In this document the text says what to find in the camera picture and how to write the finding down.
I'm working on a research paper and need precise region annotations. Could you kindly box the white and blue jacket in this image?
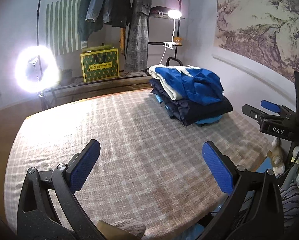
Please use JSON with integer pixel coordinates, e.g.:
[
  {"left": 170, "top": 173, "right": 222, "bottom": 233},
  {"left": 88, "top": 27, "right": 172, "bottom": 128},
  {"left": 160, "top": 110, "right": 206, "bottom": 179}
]
[{"left": 148, "top": 64, "right": 223, "bottom": 106}]

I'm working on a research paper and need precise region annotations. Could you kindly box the black clothes rack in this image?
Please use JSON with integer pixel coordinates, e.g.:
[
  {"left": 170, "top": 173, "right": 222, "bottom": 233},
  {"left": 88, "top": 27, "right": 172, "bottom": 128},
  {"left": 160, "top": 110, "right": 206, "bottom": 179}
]
[{"left": 35, "top": 0, "right": 188, "bottom": 111}]

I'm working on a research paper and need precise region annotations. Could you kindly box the navy quilted jacket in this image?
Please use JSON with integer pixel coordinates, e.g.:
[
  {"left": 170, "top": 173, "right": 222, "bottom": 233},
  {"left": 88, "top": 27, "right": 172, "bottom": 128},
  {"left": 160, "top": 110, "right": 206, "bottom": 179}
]
[{"left": 149, "top": 79, "right": 233, "bottom": 126}]

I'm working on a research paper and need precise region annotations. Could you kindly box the plaid bed blanket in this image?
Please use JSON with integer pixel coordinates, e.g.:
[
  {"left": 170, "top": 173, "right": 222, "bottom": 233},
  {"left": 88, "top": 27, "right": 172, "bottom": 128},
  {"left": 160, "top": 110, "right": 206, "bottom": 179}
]
[{"left": 4, "top": 90, "right": 271, "bottom": 239}]

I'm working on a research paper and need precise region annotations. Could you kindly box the yellow green gift box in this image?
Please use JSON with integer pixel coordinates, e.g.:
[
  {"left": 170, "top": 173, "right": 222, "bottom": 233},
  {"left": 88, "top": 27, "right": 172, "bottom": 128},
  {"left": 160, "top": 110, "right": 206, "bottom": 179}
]
[{"left": 80, "top": 47, "right": 120, "bottom": 83}]

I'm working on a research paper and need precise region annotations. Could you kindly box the grey plaid coat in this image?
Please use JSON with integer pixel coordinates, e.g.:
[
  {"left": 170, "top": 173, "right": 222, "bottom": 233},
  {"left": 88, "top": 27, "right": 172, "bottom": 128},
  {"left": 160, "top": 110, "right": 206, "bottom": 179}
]
[{"left": 125, "top": 0, "right": 152, "bottom": 72}]

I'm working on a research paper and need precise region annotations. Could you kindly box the small teddy bear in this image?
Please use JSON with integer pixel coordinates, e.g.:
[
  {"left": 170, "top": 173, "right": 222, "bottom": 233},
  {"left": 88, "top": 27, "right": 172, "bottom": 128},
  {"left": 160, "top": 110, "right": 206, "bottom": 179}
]
[{"left": 173, "top": 37, "right": 182, "bottom": 46}]

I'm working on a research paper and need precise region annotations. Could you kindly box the dark green hanging jacket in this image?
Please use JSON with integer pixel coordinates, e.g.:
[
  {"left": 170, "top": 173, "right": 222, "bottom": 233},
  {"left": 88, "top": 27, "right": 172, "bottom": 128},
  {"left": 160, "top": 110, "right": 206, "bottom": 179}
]
[{"left": 78, "top": 0, "right": 104, "bottom": 48}]

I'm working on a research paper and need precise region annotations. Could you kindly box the white clip desk lamp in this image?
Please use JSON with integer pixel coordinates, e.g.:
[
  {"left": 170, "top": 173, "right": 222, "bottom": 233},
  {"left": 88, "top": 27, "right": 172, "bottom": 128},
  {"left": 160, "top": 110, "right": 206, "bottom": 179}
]
[{"left": 159, "top": 9, "right": 183, "bottom": 67}]

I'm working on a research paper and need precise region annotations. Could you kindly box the denim jacket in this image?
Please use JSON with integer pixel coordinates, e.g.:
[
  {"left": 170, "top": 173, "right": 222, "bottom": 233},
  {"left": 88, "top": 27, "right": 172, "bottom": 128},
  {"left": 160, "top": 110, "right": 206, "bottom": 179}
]
[{"left": 85, "top": 0, "right": 114, "bottom": 24}]

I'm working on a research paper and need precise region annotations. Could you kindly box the landscape wall tapestry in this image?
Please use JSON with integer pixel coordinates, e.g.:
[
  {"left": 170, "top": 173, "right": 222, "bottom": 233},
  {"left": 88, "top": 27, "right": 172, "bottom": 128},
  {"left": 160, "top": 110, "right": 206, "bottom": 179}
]
[{"left": 214, "top": 0, "right": 299, "bottom": 81}]

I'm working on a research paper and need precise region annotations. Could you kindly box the ring light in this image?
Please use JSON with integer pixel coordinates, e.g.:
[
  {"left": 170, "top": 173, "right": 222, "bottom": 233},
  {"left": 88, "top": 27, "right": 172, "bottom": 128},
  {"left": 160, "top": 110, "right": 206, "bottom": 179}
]
[{"left": 14, "top": 45, "right": 60, "bottom": 94}]

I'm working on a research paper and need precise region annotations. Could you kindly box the green striped wall hanging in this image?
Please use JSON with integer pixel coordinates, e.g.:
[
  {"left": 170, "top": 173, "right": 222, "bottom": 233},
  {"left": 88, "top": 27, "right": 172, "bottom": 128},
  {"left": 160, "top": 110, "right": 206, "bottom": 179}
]
[{"left": 45, "top": 0, "right": 81, "bottom": 56}]

